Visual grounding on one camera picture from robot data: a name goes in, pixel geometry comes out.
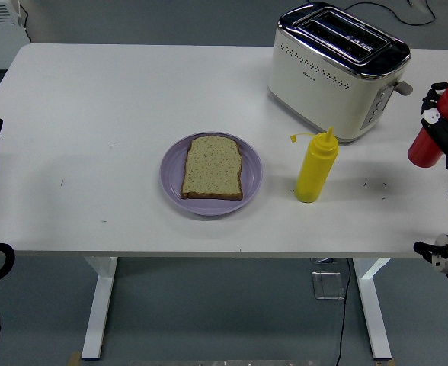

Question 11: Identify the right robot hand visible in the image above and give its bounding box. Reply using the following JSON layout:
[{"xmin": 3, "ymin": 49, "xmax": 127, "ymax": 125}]
[{"xmin": 421, "ymin": 81, "xmax": 448, "ymax": 190}]

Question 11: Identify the red squeeze bottle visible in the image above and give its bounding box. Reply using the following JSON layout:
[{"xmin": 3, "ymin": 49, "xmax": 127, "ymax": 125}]
[{"xmin": 407, "ymin": 79, "xmax": 448, "ymax": 169}]

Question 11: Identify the slice of bread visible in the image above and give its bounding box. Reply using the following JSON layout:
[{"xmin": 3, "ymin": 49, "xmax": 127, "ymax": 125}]
[{"xmin": 181, "ymin": 135, "xmax": 245, "ymax": 201}]

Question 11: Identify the yellow squeeze bottle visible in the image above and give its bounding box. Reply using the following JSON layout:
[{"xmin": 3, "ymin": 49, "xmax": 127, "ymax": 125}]
[{"xmin": 290, "ymin": 127, "xmax": 339, "ymax": 204}]

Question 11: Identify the cream and chrome toaster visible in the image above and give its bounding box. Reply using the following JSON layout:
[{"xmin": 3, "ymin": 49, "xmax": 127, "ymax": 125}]
[{"xmin": 267, "ymin": 2, "xmax": 414, "ymax": 144}]

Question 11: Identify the white table leg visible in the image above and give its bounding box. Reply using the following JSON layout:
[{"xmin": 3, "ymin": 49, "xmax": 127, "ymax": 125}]
[
  {"xmin": 81, "ymin": 257, "xmax": 118, "ymax": 360},
  {"xmin": 353, "ymin": 258, "xmax": 392, "ymax": 360}
]

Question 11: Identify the metal floor socket plate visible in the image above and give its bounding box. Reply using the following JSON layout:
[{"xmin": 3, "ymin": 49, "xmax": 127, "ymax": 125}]
[{"xmin": 311, "ymin": 271, "xmax": 346, "ymax": 301}]

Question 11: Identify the purple round plate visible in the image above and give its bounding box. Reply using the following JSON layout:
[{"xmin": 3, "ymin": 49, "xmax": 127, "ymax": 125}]
[{"xmin": 159, "ymin": 131, "xmax": 264, "ymax": 217}]

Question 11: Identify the black power cord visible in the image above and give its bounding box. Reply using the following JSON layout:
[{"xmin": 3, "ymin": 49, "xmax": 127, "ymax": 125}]
[{"xmin": 344, "ymin": 0, "xmax": 437, "ymax": 26}]

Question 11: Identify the black appliance cable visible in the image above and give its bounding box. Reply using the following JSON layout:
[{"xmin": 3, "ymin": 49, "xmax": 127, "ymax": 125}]
[{"xmin": 18, "ymin": 0, "xmax": 33, "ymax": 43}]

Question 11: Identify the thin black floor cable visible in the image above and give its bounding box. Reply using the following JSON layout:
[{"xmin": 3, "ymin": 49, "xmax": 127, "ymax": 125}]
[{"xmin": 336, "ymin": 258, "xmax": 353, "ymax": 366}]

